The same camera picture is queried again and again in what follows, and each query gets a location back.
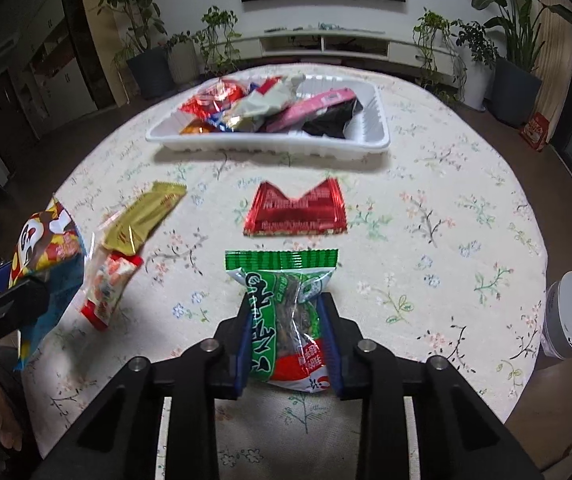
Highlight clear red-edged snack packet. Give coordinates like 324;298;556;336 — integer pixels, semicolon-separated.
80;252;144;332

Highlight shiny red snack packet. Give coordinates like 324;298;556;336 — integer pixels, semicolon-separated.
178;80;247;116

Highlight blue snack packet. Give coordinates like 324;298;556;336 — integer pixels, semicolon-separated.
206;110;239;133

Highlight beige curtain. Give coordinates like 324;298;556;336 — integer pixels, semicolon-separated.
530;0;572;146

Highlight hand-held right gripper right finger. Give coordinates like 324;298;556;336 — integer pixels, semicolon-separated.
316;292;541;480

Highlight trailing vine plant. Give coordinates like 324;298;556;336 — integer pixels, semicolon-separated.
193;6;244;78

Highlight large broad-leaf plant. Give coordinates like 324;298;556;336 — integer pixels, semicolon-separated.
453;0;572;73

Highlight white plastic tray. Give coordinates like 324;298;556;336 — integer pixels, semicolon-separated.
145;74;391;153

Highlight grey cylindrical appliance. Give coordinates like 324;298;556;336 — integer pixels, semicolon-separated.
540;271;572;360

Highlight orange snack packet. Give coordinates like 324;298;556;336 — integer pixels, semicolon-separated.
180;119;217;135

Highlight light grey plant pot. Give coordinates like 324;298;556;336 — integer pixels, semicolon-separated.
166;42;201;85

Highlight panda print snack bag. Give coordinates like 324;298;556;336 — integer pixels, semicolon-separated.
8;197;89;371

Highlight white plant pot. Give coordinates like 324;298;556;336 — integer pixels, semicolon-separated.
458;60;495;112

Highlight green snack packet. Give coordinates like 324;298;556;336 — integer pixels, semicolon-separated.
225;249;341;392

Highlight white television stand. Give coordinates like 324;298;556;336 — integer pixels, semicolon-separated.
201;27;459;81

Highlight red foil snack bag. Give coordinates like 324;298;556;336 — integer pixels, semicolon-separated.
242;177;349;237

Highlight hanging vine plant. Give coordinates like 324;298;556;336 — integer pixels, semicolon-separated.
412;8;466;103

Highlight red paper bag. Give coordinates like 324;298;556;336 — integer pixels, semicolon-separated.
519;112;551;152

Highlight pink snack packet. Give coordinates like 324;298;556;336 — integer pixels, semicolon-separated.
266;87;357;133

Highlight black snack packet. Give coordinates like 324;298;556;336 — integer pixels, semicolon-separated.
302;99;364;138

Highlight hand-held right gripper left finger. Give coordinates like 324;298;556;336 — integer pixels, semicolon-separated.
31;295;254;480

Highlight tall leafy houseplant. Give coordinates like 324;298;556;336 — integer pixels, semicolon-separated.
97;0;164;56

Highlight small bushy houseplant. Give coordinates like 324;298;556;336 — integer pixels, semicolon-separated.
453;19;499;68

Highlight white wall cabinet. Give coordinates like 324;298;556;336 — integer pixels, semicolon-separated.
11;0;99;131

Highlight dark grey plant pot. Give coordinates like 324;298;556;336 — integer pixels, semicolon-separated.
126;46;174;100

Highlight white snack packet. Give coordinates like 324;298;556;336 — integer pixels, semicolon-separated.
226;76;307;133

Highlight small green houseplant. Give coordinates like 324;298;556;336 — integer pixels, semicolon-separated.
166;31;194;51

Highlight person's left hand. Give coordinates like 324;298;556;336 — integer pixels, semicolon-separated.
0;364;24;453

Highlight large dark grey pot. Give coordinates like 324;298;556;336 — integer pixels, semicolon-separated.
492;56;544;128

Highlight gold snack bar packet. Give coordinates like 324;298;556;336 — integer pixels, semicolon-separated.
102;181;187;256

